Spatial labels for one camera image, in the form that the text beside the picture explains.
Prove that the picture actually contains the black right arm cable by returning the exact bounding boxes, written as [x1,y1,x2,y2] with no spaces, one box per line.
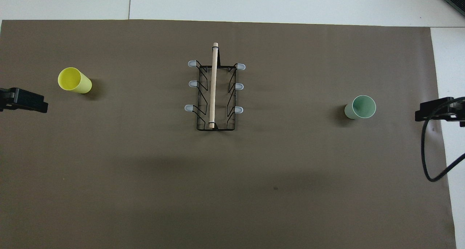
[421,96,465,182]

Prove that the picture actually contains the yellow plastic cup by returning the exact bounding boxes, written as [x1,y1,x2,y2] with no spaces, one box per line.
[58,67,92,94]

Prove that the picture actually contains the black wire rack, wooden handle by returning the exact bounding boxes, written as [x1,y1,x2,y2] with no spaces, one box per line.
[185,42,246,132]

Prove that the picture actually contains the pale green plastic cup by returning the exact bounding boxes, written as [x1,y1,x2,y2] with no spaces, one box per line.
[344,95,376,120]

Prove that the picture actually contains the brown table mat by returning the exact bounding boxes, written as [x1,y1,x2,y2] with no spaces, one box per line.
[0,19,457,249]

